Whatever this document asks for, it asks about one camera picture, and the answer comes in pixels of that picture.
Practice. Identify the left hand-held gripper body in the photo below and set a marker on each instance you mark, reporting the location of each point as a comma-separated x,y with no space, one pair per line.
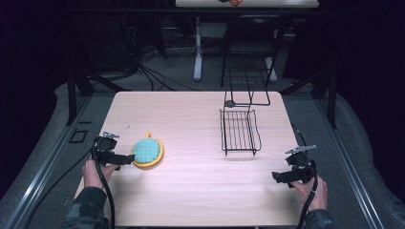
105,144

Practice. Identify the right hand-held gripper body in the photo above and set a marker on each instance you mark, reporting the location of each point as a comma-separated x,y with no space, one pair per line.
302,165

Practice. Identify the teal and yellow round pot holder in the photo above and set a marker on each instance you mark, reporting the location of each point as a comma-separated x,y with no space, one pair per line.
147,152

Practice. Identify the person's right hand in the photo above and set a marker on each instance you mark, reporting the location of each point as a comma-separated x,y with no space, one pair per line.
313,195

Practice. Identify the person's left hand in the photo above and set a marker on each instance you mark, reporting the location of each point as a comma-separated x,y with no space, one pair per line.
91,175

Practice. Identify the white desk leg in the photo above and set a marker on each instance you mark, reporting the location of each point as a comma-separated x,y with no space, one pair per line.
198,51
271,68

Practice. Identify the orange and dark object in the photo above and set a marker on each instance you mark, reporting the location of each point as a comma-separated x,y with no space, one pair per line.
231,2

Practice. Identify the aluminium floor rail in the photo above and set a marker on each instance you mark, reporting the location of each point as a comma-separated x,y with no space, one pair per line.
47,162
347,162

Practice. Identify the black metal frame stand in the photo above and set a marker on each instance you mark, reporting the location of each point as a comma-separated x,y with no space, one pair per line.
331,98
72,95

